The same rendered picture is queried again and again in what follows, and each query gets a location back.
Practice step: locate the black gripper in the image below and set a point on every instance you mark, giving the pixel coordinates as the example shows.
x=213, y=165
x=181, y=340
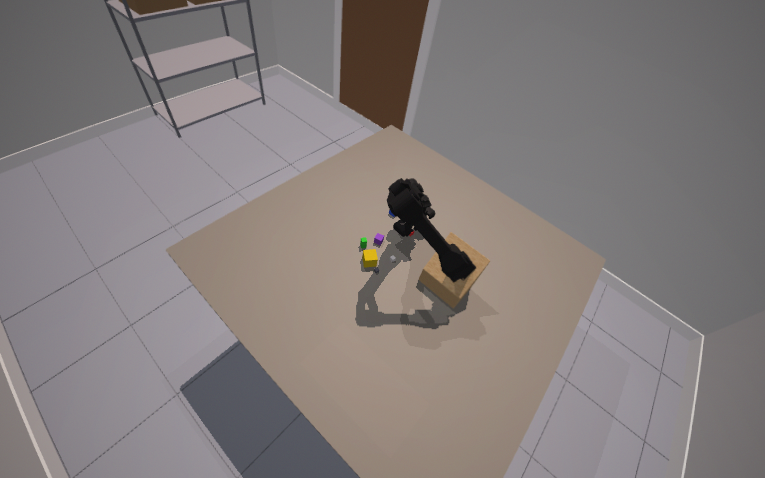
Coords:
x=405, y=229

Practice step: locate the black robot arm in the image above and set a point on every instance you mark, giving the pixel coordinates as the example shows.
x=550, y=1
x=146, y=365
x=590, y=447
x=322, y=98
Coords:
x=407, y=201

